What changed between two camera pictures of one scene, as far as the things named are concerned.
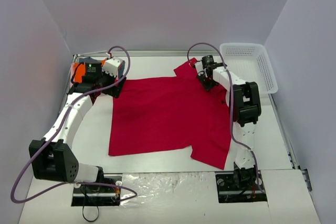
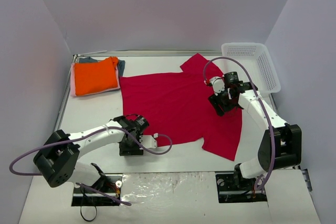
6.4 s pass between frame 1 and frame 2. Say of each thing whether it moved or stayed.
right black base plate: stayed
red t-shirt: moved
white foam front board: stayed
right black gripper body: moved
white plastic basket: stayed
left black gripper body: moved
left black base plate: stayed
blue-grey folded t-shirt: stayed
